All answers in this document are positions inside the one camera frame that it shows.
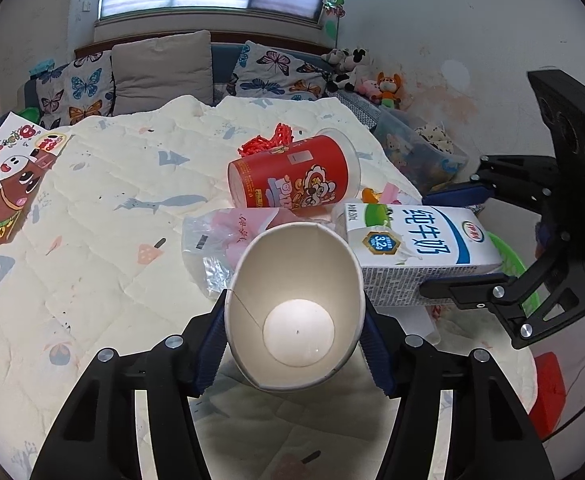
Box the white paper cup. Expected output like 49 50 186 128
224 222 365 393

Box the paper pinwheel decoration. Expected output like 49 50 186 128
321 0 346 43

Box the clear plastic storage bin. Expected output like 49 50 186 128
373 107 468 193

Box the wooden headboard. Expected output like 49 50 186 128
75 30 333 61

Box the large butterfly print pillow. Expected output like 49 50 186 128
225 40 333 102

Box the clear plastic bag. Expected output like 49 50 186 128
181 207 293 301

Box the beige pillow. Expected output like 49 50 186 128
111 30 214 116

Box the red foam mesh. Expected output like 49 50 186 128
237 122 294 158

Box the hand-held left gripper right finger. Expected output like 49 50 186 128
360 297 556 480

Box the white blue milk carton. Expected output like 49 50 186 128
333 202 503 308

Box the black white cow plush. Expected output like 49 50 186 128
321 47 368 93

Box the red plastic stool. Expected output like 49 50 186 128
527 352 566 441

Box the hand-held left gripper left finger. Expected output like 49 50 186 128
30 291 229 480

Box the red snack cup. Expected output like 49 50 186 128
227 128 362 209

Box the small butterfly print pillow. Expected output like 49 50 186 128
36 50 116 131

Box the green plastic basket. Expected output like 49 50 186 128
483 230 543 316

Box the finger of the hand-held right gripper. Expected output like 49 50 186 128
420 231 585 351
425 155 558 211

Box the orange fox plush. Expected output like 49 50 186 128
377 72 404 108

